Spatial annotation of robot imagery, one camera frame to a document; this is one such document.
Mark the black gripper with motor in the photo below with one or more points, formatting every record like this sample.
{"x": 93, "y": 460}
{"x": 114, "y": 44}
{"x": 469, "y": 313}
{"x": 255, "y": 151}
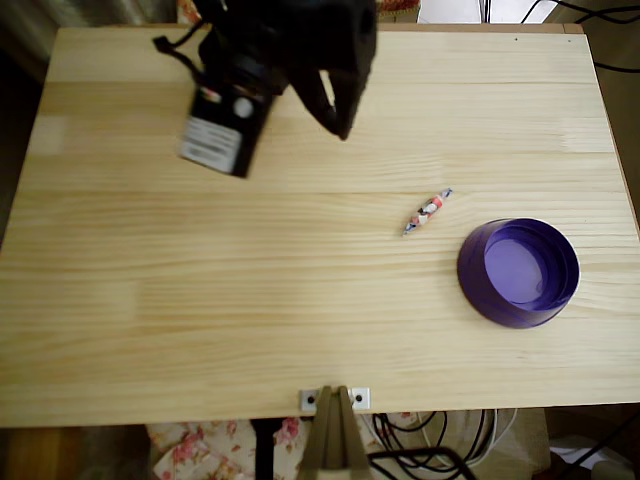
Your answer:
{"x": 334, "y": 54}

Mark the candy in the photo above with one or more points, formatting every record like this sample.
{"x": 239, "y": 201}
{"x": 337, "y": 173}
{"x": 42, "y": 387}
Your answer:
{"x": 426, "y": 211}

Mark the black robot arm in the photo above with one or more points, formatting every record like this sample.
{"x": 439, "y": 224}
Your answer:
{"x": 240, "y": 15}

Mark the purple bowl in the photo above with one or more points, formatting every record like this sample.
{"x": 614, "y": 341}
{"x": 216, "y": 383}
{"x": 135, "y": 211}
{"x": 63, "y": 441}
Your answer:
{"x": 520, "y": 275}

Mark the white sheet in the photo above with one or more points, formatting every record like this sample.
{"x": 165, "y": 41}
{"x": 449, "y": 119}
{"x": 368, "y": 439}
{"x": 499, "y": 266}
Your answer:
{"x": 450, "y": 12}

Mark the black pole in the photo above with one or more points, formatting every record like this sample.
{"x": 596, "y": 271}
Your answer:
{"x": 265, "y": 450}

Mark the metal mounting bracket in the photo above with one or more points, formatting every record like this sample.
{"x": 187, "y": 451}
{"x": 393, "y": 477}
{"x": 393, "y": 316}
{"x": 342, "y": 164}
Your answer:
{"x": 307, "y": 399}

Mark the metal table clamp bracket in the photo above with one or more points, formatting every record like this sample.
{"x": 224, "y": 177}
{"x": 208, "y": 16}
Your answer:
{"x": 332, "y": 440}

